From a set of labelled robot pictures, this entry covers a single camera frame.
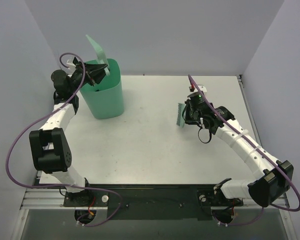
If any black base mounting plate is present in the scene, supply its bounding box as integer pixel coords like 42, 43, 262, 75
63, 184, 243, 223

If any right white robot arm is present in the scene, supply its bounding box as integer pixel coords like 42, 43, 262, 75
178, 92, 294, 208

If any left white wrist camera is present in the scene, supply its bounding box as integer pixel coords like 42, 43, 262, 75
66, 58, 76, 72

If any green plastic dustpan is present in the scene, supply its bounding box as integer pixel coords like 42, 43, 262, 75
85, 34, 110, 76

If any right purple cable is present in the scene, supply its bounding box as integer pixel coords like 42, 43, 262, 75
188, 74, 300, 228

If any green hand brush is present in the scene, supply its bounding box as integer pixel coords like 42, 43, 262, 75
176, 103, 186, 128

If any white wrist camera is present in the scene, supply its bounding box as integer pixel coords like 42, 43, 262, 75
188, 84, 208, 95
66, 58, 76, 72

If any purple cable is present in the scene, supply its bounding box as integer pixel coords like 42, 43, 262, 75
6, 52, 123, 228
188, 74, 300, 228

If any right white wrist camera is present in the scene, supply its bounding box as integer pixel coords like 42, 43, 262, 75
188, 84, 208, 95

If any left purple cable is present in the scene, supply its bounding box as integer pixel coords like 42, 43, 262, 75
6, 52, 123, 228

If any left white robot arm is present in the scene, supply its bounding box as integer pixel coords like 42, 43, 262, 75
29, 58, 107, 206

